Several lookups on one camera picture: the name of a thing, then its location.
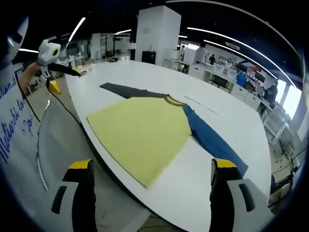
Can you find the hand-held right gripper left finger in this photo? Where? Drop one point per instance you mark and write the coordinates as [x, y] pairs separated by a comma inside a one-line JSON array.
[[82, 193]]

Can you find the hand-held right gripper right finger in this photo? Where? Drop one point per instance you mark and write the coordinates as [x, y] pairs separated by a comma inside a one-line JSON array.
[[224, 193]]

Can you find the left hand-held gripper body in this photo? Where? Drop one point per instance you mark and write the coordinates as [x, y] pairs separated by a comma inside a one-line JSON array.
[[49, 53]]

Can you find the yellow garment grey blue sleeves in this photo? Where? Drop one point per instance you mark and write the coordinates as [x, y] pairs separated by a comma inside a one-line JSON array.
[[140, 130]]

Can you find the person's left hand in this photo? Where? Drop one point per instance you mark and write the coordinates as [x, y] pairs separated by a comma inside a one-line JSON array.
[[36, 68]]

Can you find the white chest-worn device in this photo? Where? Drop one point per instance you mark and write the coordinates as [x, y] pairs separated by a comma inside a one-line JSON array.
[[18, 38]]

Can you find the black cabinet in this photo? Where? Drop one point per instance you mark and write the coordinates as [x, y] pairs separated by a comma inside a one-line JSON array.
[[148, 57]]

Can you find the white mesh chair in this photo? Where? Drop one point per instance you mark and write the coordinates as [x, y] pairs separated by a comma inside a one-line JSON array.
[[278, 119]]

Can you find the white square pillar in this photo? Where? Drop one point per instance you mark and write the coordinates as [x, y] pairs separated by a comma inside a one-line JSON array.
[[159, 33]]

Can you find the black office chair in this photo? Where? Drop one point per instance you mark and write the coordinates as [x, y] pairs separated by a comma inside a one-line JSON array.
[[219, 81]]

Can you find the blue container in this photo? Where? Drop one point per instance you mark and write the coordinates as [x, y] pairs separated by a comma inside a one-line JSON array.
[[241, 80]]

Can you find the dark computer monitor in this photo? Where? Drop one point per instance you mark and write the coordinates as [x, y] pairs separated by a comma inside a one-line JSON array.
[[260, 76]]

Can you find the white cabinet row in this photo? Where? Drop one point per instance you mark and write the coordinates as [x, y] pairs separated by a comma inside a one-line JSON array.
[[202, 72]]

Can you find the white box appliance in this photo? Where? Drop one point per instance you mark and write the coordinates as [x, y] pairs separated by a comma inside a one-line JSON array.
[[190, 56]]

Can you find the white ceiling air vent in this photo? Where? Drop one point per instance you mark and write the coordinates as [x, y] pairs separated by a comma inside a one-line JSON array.
[[232, 46]]

